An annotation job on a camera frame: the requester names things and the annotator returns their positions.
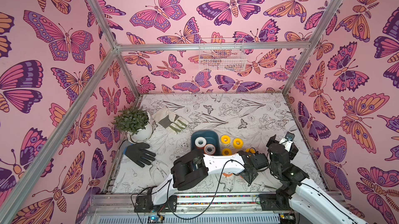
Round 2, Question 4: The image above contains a teal plastic storage tray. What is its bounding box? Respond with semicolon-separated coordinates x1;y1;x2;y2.
191;130;221;155

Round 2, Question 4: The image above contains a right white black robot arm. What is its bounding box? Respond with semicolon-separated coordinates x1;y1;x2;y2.
267;132;366;224

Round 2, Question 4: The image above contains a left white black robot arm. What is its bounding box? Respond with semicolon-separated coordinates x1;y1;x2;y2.
148;150;269;206

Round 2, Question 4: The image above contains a yellow sealing tape roll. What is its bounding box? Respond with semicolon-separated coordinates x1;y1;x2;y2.
220;135;231;146
233;138;244;149

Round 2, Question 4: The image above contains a beige grey work glove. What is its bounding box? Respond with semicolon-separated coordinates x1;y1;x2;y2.
153;108;189;134

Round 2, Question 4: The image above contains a green circuit board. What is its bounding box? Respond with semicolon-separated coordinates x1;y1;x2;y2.
147;215;165;224

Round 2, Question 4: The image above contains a black rubber glove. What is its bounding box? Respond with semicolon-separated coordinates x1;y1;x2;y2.
119;140;156;168

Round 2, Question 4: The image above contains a green potted plant white pot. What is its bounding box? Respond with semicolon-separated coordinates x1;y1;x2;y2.
113;107;154;144

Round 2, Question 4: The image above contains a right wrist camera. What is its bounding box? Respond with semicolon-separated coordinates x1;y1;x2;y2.
283;132;295;144

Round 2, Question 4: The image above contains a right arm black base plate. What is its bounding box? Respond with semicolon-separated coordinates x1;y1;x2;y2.
259;193;291;211

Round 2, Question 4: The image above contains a white wire wall basket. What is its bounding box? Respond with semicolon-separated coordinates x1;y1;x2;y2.
197;42;247;72

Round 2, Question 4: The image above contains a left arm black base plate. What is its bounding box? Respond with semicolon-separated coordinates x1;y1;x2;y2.
134;196;177;213

